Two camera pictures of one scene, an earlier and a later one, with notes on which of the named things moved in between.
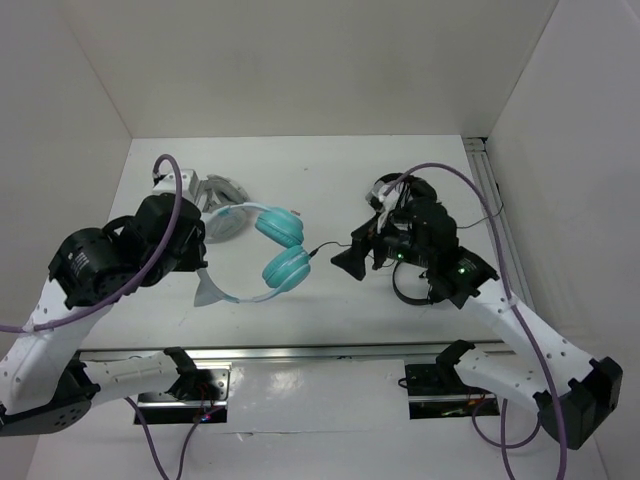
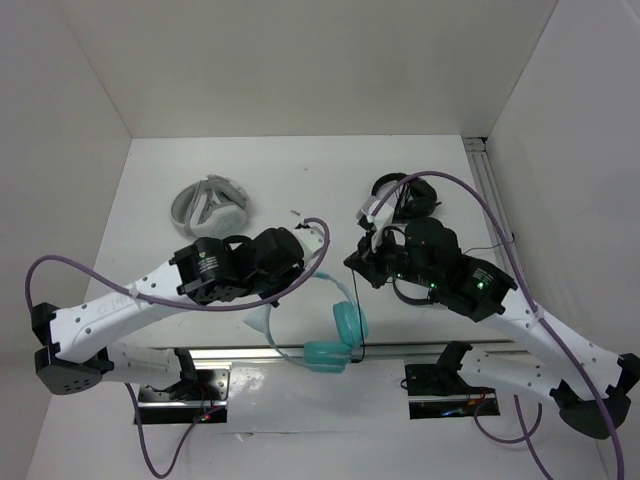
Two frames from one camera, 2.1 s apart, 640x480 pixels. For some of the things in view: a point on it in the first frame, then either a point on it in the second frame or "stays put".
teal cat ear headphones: x=284 y=268 to x=350 y=325
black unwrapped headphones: x=411 y=300 stays put
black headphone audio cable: x=324 y=244 to x=360 y=320
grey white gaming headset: x=222 y=222 stays put
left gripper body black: x=188 y=258 to x=266 y=286
